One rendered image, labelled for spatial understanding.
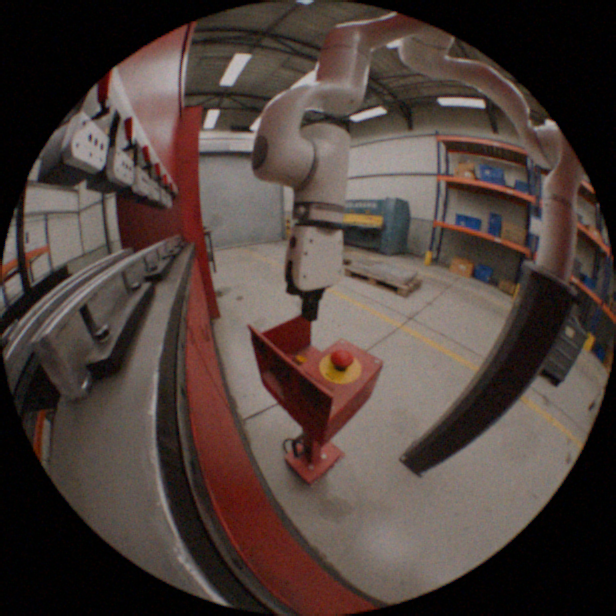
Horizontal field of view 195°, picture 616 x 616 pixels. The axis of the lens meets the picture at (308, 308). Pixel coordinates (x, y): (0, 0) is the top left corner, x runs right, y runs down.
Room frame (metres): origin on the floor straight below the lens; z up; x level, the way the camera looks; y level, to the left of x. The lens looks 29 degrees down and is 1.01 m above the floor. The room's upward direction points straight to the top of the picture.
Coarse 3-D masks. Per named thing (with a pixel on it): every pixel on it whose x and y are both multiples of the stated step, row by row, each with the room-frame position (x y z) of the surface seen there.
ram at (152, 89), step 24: (144, 48) 0.21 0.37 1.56; (168, 48) 0.40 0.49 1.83; (120, 72) 0.17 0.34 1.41; (144, 72) 0.30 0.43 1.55; (168, 72) 0.58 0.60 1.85; (144, 96) 0.39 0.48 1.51; (168, 96) 0.76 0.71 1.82; (144, 120) 0.46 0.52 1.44; (168, 120) 0.91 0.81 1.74; (144, 144) 0.50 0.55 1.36; (168, 144) 1.01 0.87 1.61; (168, 168) 1.05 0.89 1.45
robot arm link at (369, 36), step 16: (400, 16) 0.19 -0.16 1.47; (336, 32) 0.26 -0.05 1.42; (352, 32) 0.25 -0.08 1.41; (368, 32) 0.25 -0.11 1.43; (384, 32) 0.24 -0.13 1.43; (400, 32) 0.22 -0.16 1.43; (416, 32) 0.20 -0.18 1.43; (432, 32) 0.18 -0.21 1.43; (368, 48) 0.27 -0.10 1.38; (448, 48) 0.22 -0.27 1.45
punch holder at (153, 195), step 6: (150, 162) 0.60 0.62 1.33; (150, 174) 0.61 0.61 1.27; (150, 180) 0.61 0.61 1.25; (150, 186) 0.60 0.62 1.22; (156, 186) 0.69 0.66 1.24; (150, 192) 0.60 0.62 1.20; (156, 192) 0.68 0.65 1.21; (138, 198) 0.58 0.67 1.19; (144, 198) 0.59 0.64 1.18; (150, 198) 0.62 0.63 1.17; (156, 198) 0.67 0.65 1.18; (144, 204) 0.68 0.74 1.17
